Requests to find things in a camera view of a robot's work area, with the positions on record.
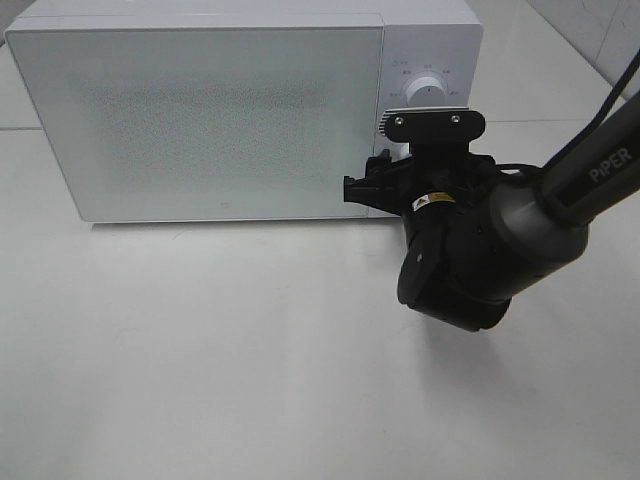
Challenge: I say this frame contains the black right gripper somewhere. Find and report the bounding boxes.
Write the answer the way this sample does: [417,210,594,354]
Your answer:
[343,143,498,218]

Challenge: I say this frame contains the white timer knob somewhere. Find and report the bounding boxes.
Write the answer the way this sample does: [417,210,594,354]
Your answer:
[381,143,411,162]

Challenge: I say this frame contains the white microwave door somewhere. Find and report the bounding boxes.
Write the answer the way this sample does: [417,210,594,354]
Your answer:
[8,28,382,223]

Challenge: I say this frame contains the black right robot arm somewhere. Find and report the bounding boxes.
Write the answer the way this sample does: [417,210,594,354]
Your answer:
[343,98,639,332]

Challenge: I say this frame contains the upper white power knob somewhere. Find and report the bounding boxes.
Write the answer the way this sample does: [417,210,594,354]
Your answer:
[404,73,447,108]

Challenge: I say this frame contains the white microwave oven body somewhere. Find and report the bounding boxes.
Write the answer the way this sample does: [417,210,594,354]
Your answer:
[10,0,485,224]

